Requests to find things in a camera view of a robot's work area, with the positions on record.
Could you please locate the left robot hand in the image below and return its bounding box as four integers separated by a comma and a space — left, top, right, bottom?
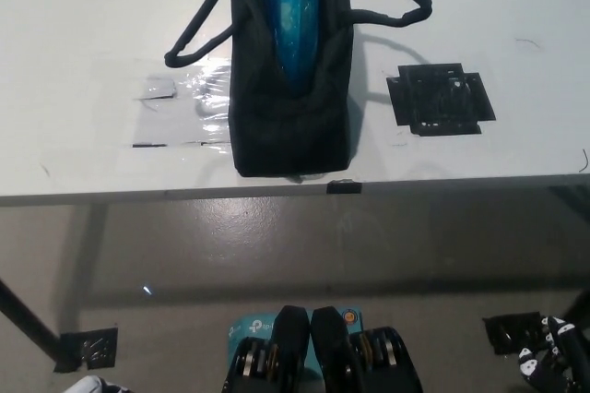
99, 377, 128, 393

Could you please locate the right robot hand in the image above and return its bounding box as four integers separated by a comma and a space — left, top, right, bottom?
518, 315, 590, 393

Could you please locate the blue plastic-wrapped plate stack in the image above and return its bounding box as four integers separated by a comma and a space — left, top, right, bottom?
257, 0, 320, 97

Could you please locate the black fabric tote bag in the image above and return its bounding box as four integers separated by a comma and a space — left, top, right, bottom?
164, 0, 433, 178

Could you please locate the black floor tape patch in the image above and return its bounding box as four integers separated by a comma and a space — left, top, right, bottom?
53, 327, 119, 374
482, 311, 552, 356

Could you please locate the black table leg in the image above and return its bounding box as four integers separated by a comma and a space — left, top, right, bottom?
0, 275, 61, 360

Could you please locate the teal tp-link box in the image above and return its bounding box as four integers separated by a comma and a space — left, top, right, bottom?
229, 307, 368, 378

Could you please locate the small black tape piece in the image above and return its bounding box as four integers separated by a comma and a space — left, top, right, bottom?
325, 179, 364, 195

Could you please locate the large black tape patch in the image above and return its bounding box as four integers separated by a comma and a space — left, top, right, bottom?
385, 60, 498, 137

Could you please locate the grey tape square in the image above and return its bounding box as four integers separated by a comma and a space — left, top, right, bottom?
135, 77, 179, 101

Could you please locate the clear plastic tape sheet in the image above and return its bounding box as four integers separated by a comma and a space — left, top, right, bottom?
99, 35, 234, 149

